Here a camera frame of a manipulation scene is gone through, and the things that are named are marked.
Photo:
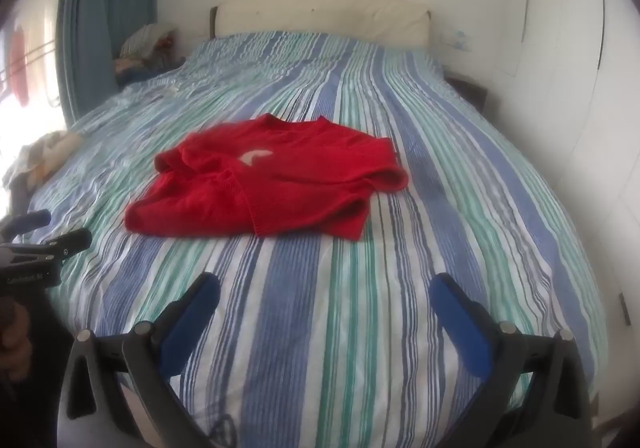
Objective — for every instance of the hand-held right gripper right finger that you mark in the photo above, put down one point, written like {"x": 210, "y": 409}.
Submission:
{"x": 457, "y": 313}

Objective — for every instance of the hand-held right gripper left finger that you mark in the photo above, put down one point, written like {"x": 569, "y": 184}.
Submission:
{"x": 197, "y": 308}

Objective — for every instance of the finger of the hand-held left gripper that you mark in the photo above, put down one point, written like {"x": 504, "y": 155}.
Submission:
{"x": 70, "y": 243}
{"x": 32, "y": 220}

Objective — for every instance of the red t-shirt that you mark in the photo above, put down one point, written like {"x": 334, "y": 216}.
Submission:
{"x": 280, "y": 188}

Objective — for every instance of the pile of clothes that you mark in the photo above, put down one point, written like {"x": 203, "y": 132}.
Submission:
{"x": 147, "y": 51}

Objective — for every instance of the person's left hand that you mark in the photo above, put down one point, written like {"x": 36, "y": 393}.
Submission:
{"x": 12, "y": 333}

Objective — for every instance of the beige crumpled cloth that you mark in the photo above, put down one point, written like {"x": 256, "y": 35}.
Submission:
{"x": 42, "y": 153}

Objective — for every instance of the striped blue green bedspread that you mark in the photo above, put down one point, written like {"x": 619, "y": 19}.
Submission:
{"x": 310, "y": 318}

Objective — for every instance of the red hanging cloth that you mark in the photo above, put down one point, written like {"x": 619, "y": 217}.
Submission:
{"x": 17, "y": 66}

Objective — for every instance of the dark wooden nightstand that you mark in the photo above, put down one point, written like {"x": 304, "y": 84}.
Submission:
{"x": 470, "y": 91}

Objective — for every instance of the blue curtain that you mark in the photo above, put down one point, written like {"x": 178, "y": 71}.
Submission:
{"x": 100, "y": 3}

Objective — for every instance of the white wardrobe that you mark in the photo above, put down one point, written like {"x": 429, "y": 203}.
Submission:
{"x": 565, "y": 78}

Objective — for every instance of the cream padded headboard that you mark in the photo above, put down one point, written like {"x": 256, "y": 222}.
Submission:
{"x": 325, "y": 16}

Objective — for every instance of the wall socket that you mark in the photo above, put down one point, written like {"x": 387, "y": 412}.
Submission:
{"x": 457, "y": 39}

